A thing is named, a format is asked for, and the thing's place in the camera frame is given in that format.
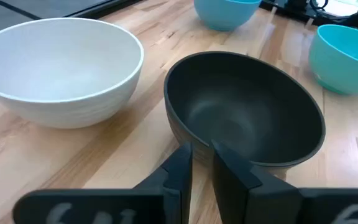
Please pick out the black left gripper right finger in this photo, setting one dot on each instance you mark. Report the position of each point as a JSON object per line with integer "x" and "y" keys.
{"x": 244, "y": 193}

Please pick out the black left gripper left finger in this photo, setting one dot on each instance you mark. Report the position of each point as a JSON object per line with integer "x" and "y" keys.
{"x": 172, "y": 186}

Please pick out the black bowl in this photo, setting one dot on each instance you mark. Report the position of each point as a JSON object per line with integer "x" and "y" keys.
{"x": 244, "y": 102}

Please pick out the teal bowl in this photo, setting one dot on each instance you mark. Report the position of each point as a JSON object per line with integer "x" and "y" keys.
{"x": 343, "y": 62}

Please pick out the blue bowl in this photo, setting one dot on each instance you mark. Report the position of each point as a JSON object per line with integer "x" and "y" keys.
{"x": 225, "y": 15}

